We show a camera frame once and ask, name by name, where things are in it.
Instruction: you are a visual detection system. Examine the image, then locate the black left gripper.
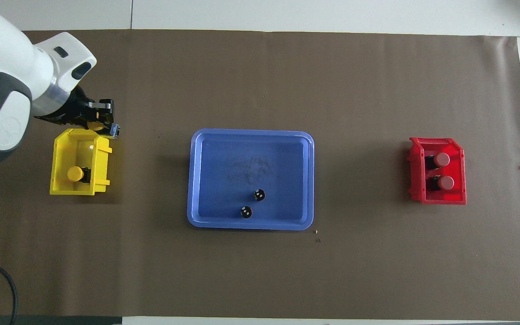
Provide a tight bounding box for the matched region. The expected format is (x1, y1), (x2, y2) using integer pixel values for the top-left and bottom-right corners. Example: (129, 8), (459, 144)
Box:
(34, 86), (115, 131)

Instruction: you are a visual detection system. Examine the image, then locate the red push button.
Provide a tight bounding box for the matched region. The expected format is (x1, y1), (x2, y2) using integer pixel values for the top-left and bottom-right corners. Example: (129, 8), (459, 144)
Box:
(425, 152), (451, 170)
(426, 175), (455, 192)

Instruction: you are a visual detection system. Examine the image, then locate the yellow plastic bin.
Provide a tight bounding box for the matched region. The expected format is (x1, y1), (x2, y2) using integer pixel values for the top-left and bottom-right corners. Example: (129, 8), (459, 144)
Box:
(50, 128), (112, 196)

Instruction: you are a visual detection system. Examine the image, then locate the red plastic bin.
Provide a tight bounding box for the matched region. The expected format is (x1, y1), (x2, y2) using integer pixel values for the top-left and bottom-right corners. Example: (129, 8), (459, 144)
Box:
(407, 137), (467, 205)

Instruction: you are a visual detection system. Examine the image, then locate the blue plastic tray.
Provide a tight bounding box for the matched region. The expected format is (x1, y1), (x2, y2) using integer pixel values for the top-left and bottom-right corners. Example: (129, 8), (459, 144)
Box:
(187, 129), (315, 231)

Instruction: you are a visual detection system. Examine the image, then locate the brown paper table mat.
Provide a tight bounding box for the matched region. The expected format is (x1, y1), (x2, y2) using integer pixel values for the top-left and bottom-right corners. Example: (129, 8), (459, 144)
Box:
(0, 29), (520, 321)

